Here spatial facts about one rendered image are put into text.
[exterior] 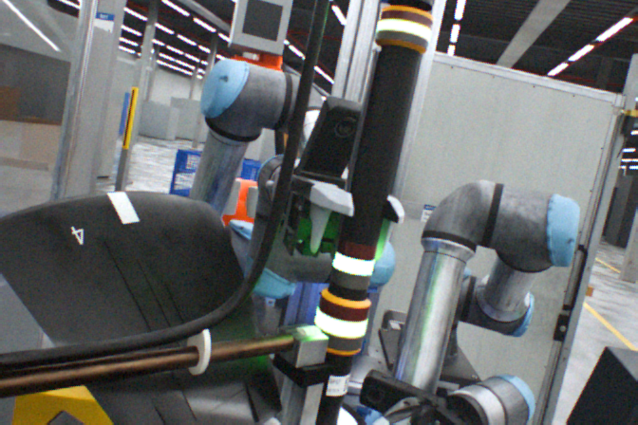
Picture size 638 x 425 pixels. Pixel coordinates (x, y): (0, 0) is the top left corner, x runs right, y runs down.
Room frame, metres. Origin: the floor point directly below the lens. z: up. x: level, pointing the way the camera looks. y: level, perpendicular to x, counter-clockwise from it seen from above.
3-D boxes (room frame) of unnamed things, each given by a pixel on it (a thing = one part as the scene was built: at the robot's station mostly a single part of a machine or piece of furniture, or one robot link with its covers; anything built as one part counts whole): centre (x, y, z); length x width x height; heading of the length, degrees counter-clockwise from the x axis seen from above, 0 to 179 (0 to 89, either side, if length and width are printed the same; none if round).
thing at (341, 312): (0.42, -0.04, 1.38); 0.04 x 0.04 x 0.01
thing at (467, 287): (1.23, -0.36, 1.20); 0.13 x 0.12 x 0.14; 72
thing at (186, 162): (7.68, 1.57, 0.49); 1.27 x 0.88 x 0.98; 169
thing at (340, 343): (0.42, -0.04, 1.35); 0.04 x 0.04 x 0.01
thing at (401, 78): (0.42, -0.04, 1.49); 0.03 x 0.03 x 0.21
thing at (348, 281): (0.42, -0.04, 1.40); 0.03 x 0.03 x 0.01
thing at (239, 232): (1.22, 0.15, 1.20); 0.13 x 0.12 x 0.14; 114
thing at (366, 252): (0.42, -0.04, 1.43); 0.03 x 0.03 x 0.01
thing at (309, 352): (0.41, -0.03, 1.31); 0.09 x 0.07 x 0.10; 132
